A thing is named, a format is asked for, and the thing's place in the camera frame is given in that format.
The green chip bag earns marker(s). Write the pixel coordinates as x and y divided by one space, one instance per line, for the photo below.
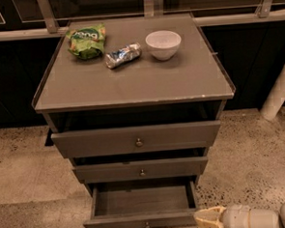
88 42

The white diagonal pole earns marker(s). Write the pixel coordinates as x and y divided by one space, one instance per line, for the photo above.
275 99

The grey middle drawer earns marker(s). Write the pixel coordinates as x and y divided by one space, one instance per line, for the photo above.
140 169

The grey drawer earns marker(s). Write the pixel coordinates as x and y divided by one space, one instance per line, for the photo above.
155 203
140 169
142 139

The white bowl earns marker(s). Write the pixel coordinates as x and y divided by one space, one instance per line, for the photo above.
163 44

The crushed silver blue can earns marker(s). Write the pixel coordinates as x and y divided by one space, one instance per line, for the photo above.
123 55

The grey bottom drawer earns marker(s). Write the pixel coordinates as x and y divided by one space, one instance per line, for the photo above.
155 203

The grey top drawer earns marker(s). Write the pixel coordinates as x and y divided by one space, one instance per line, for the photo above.
142 139

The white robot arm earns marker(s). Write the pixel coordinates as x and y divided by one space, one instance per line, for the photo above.
240 216

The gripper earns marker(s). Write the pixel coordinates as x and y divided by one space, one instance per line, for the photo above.
235 219

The metal window railing frame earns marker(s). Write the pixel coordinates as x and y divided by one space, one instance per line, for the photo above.
34 18

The grey drawer cabinet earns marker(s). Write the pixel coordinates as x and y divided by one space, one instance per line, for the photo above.
189 87

